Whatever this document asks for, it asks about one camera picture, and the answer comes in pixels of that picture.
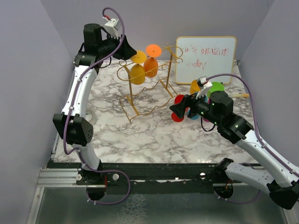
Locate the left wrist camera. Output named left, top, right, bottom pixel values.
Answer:
left=103, top=15, right=121, bottom=39

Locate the clear tape roll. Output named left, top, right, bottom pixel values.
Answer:
left=86, top=109, right=97, bottom=125

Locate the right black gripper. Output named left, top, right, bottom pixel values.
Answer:
left=169, top=88, right=221, bottom=126

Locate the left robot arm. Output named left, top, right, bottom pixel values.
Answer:
left=53, top=18, right=137, bottom=184

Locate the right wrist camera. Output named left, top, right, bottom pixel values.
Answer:
left=196, top=77, right=213, bottom=99

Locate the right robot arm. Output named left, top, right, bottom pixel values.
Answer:
left=170, top=91, right=299, bottom=210

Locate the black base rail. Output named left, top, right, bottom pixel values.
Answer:
left=47, top=161, right=237, bottom=198

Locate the green wine glass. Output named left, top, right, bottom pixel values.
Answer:
left=206, top=82, right=224, bottom=98

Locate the small whiteboard with writing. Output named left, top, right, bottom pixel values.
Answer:
left=175, top=36, right=237, bottom=84

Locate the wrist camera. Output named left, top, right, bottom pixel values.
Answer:
left=196, top=77, right=213, bottom=99
left=103, top=15, right=121, bottom=39

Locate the orange wine glass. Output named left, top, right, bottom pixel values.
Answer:
left=143, top=44, right=162, bottom=77

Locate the whiteboard marker pen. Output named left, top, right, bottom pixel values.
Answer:
left=229, top=93, right=249, bottom=98

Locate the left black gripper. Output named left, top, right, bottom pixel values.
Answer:
left=98, top=31, right=136, bottom=60

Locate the gold wire glass rack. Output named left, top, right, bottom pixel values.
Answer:
left=116, top=45, right=182, bottom=122

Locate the yellow wine glass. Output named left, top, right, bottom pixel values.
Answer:
left=190, top=79, right=201, bottom=94

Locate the teal wine glass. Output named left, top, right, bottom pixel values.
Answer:
left=186, top=94, right=209, bottom=120

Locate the red wine glass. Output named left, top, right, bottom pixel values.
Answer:
left=171, top=94, right=184, bottom=122

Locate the amber wine glass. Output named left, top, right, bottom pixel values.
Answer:
left=130, top=50, right=147, bottom=85

